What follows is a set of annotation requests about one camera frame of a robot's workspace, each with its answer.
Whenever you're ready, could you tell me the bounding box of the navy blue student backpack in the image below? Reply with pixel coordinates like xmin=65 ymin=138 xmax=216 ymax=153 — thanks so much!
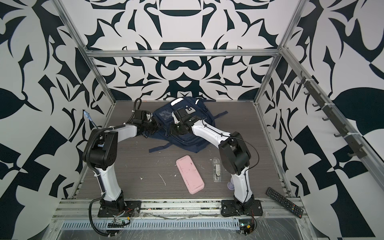
xmin=149 ymin=97 xmax=228 ymax=153

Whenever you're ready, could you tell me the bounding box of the pink pencil case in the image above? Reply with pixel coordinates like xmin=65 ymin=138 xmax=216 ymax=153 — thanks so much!
xmin=176 ymin=155 xmax=205 ymax=195

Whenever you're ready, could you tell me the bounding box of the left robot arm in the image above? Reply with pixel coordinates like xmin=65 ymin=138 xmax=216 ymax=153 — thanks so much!
xmin=83 ymin=98 xmax=158 ymax=213

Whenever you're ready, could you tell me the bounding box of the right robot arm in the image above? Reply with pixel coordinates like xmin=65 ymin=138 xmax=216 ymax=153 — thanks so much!
xmin=171 ymin=109 xmax=255 ymax=215

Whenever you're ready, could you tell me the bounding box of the clear plastic pen box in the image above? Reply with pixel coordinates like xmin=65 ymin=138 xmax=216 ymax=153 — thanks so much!
xmin=212 ymin=158 xmax=222 ymax=183

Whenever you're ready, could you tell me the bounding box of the small green circuit board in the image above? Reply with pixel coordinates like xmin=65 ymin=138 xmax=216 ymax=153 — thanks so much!
xmin=239 ymin=220 xmax=257 ymax=235

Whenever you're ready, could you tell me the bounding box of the black remote control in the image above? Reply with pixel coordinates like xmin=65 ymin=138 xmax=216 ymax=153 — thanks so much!
xmin=266 ymin=187 xmax=304 ymax=219

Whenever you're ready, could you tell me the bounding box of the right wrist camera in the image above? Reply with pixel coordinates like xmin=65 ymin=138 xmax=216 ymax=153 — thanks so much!
xmin=172 ymin=112 xmax=180 ymax=124

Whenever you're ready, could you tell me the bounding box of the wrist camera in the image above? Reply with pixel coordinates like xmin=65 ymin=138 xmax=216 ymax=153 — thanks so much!
xmin=172 ymin=112 xmax=180 ymax=124
xmin=133 ymin=110 xmax=152 ymax=122

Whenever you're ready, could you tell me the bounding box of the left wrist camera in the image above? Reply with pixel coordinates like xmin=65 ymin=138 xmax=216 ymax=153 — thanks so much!
xmin=133 ymin=110 xmax=152 ymax=122

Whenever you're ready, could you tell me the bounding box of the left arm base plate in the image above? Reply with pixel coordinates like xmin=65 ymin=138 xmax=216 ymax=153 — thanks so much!
xmin=98 ymin=200 xmax=142 ymax=218

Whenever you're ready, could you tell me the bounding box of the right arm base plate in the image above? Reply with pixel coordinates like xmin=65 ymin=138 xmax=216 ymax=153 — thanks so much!
xmin=221 ymin=199 xmax=264 ymax=217

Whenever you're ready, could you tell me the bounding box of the white slotted cable duct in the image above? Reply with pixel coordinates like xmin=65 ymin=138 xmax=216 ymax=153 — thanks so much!
xmin=62 ymin=219 xmax=242 ymax=231

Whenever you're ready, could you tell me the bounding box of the wall hook rack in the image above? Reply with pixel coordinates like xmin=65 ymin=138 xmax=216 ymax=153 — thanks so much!
xmin=298 ymin=77 xmax=368 ymax=159

